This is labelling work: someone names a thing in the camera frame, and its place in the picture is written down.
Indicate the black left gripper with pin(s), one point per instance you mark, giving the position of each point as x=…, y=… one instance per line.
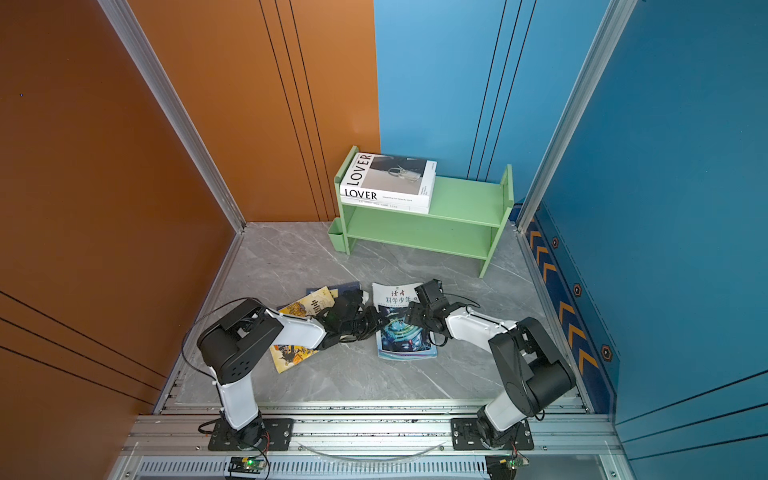
x=375, y=318

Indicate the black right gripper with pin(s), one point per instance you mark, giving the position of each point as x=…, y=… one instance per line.
x=413, y=311

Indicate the dark blue circle-cover book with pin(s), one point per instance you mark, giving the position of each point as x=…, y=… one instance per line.
x=399, y=340

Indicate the yellow illustrated Chinese book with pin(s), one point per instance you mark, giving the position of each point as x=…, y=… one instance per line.
x=301, y=333

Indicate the white LOVER book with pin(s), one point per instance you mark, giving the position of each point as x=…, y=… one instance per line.
x=389, y=178

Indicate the white book with brown pattern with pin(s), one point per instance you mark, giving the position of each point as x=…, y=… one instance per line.
x=386, y=206

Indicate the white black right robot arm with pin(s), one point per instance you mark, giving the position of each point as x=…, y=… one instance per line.
x=533, y=371

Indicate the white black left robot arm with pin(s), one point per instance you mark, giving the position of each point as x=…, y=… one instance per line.
x=233, y=345

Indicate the blue book under yellow book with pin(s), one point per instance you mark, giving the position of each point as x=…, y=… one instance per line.
x=336, y=291

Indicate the green wooden two-tier shelf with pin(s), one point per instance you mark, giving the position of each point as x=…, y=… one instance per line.
x=466, y=218

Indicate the right green circuit board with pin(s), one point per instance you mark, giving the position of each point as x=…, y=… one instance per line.
x=505, y=467

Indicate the green circuit board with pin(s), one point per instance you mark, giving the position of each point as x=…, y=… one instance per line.
x=249, y=467
x=505, y=467

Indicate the left green circuit board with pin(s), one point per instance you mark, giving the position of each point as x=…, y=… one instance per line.
x=249, y=467

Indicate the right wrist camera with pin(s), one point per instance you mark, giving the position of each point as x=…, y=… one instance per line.
x=431, y=294

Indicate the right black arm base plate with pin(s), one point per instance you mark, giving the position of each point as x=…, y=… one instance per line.
x=478, y=434

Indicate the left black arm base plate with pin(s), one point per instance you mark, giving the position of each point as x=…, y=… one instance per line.
x=271, y=434

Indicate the aluminium mounting rail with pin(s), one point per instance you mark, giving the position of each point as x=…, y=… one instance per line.
x=380, y=428

